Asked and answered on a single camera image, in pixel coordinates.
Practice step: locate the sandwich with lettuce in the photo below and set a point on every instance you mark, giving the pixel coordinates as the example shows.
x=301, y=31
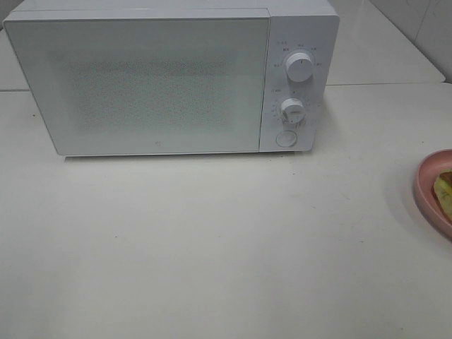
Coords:
x=442, y=190

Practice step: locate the white microwave door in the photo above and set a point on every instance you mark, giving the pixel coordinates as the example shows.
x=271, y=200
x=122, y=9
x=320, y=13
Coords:
x=141, y=87

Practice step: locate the upper white power knob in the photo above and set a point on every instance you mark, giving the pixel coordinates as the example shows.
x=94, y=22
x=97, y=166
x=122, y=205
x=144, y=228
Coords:
x=299, y=66

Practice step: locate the white microwave oven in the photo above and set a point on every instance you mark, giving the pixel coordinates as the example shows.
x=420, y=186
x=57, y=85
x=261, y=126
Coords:
x=293, y=26

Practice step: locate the lower white timer knob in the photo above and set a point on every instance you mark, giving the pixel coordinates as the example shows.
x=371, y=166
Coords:
x=292, y=110

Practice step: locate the round door release button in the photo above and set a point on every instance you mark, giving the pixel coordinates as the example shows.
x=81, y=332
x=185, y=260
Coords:
x=286, y=139

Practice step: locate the pink round plate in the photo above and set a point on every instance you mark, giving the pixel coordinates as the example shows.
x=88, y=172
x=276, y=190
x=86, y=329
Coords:
x=423, y=189

